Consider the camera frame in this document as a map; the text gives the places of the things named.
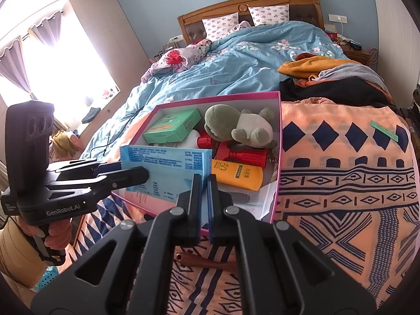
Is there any pink tube white cap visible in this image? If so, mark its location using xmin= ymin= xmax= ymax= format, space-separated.
xmin=112 ymin=188 xmax=177 ymax=216

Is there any light blue snack packet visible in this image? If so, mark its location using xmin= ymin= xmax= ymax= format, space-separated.
xmin=120 ymin=145 xmax=212 ymax=202

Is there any green box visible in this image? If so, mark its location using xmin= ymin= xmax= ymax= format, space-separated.
xmin=143 ymin=108 xmax=201 ymax=144

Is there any person's left hand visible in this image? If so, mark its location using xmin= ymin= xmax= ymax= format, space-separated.
xmin=15 ymin=216 xmax=72 ymax=250

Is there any orange sunscreen tube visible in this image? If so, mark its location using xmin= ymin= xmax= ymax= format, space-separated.
xmin=211 ymin=159 xmax=263 ymax=191

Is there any brown wooden back scratcher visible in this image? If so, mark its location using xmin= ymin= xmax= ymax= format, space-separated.
xmin=175 ymin=253 xmax=238 ymax=275

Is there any red plastic toy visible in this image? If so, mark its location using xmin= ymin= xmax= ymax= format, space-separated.
xmin=216 ymin=141 xmax=268 ymax=169

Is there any white lotion bottle red cap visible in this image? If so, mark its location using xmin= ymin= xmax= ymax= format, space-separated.
xmin=181 ymin=129 xmax=216 ymax=149

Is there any pink storage box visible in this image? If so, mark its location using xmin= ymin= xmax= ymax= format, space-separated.
xmin=113 ymin=92 xmax=282 ymax=221

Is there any green plush turtle toy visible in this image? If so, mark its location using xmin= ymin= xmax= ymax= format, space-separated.
xmin=204 ymin=104 xmax=278 ymax=149

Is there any floral white red blanket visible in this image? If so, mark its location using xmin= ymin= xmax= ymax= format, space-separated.
xmin=141 ymin=39 xmax=212 ymax=83

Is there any orange navy patterned blanket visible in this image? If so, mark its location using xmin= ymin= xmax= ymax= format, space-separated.
xmin=67 ymin=97 xmax=419 ymax=314

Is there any purple curtain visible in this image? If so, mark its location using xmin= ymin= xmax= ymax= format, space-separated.
xmin=1 ymin=11 xmax=64 ymax=100

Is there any light blue duvet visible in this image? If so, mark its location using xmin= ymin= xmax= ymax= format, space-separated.
xmin=80 ymin=21 xmax=345 ymax=159

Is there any yellow garment on bed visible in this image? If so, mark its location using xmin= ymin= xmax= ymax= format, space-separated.
xmin=278 ymin=53 xmax=358 ymax=80

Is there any left patterned pillow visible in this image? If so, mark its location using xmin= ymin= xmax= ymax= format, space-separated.
xmin=202 ymin=12 xmax=238 ymax=42

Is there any patterned pillow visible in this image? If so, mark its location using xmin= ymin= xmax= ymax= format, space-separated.
xmin=248 ymin=4 xmax=289 ymax=26
xmin=202 ymin=12 xmax=238 ymax=42

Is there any right patterned pillow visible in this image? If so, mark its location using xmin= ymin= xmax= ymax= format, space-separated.
xmin=248 ymin=4 xmax=289 ymax=26

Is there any wooden headboard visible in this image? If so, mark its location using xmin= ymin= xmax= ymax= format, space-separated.
xmin=176 ymin=0 xmax=326 ymax=45

